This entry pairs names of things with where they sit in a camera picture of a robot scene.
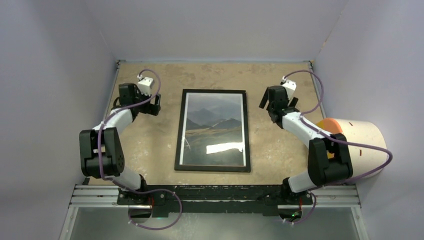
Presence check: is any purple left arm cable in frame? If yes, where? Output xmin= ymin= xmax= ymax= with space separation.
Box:
xmin=97 ymin=68 xmax=183 ymax=232

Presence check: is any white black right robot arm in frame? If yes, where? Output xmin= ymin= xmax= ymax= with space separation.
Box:
xmin=259 ymin=85 xmax=354 ymax=204

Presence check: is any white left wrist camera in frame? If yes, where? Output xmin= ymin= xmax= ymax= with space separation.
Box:
xmin=136 ymin=74 xmax=155 ymax=97

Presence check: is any clear acrylic sheet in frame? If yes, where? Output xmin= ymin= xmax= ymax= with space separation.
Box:
xmin=184 ymin=93 xmax=244 ymax=167

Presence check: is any grey landscape photo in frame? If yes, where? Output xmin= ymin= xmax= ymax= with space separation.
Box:
xmin=180 ymin=92 xmax=247 ymax=167

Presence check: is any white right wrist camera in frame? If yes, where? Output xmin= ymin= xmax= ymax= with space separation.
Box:
xmin=280 ymin=76 xmax=297 ymax=100

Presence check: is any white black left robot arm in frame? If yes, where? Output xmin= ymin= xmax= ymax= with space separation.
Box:
xmin=79 ymin=77 xmax=161 ymax=205

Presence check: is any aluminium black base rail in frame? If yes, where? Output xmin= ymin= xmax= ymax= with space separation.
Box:
xmin=69 ymin=185 xmax=361 ymax=219

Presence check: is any white cylinder with orange lid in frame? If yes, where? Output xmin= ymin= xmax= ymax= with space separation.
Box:
xmin=314 ymin=117 xmax=388 ymax=180

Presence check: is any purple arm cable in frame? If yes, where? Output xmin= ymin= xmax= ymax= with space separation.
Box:
xmin=281 ymin=70 xmax=394 ymax=226
xmin=97 ymin=68 xmax=183 ymax=232

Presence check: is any black wooden picture frame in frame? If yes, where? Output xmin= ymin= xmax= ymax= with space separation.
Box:
xmin=174 ymin=88 xmax=252 ymax=174

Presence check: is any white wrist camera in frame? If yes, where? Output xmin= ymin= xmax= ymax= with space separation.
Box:
xmin=136 ymin=74 xmax=155 ymax=97
xmin=280 ymin=76 xmax=297 ymax=100

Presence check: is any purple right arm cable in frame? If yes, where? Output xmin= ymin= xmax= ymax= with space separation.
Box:
xmin=281 ymin=70 xmax=394 ymax=226

